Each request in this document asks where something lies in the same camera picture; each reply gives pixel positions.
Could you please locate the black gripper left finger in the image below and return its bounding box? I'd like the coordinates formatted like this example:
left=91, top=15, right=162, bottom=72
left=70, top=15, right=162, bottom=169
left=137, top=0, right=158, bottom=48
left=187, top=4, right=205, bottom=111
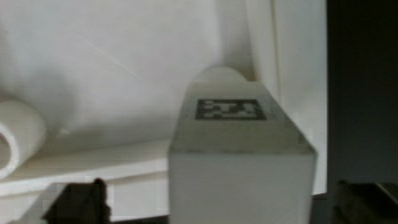
left=43, top=179, right=110, bottom=224

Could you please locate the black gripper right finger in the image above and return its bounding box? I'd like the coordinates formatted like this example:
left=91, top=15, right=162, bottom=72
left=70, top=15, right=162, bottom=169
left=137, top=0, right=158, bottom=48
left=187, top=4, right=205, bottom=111
left=331, top=181, right=398, bottom=224

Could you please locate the white leg with tag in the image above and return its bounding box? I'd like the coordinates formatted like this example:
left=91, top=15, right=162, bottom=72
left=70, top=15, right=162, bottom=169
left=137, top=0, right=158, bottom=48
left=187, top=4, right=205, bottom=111
left=169, top=67, right=317, bottom=224

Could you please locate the white square tabletop panel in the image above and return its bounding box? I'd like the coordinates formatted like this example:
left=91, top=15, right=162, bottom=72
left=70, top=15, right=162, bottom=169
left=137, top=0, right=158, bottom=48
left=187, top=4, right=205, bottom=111
left=0, top=0, right=329, bottom=224

